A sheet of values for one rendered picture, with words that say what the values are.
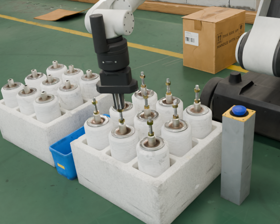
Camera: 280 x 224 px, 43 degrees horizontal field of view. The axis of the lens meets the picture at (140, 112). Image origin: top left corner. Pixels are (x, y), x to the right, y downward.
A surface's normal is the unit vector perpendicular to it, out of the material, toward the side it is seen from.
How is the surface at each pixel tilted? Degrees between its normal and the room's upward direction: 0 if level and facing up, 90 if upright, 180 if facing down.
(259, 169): 0
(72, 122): 90
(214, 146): 90
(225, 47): 90
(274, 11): 61
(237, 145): 90
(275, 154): 0
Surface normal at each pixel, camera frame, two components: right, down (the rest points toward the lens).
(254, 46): -0.65, -0.07
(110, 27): -0.44, 0.47
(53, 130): 0.76, 0.26
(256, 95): -0.09, -0.87
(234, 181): -0.66, 0.41
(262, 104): -0.56, -0.32
